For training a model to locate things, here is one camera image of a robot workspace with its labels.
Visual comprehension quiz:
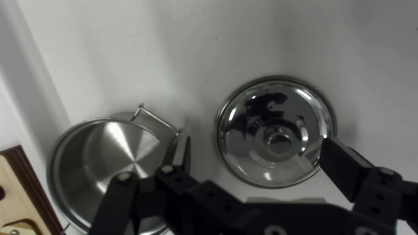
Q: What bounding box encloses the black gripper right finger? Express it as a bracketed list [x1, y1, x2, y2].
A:
[319, 137, 403, 209]

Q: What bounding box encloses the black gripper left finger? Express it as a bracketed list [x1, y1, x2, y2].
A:
[89, 172, 139, 235]

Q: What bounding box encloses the wooden busy board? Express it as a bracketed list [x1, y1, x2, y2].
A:
[0, 146, 63, 235]

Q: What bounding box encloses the silver pot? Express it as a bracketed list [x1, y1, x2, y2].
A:
[47, 105, 182, 234]

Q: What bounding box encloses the silver pot lid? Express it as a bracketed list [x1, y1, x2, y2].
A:
[213, 75, 337, 189]

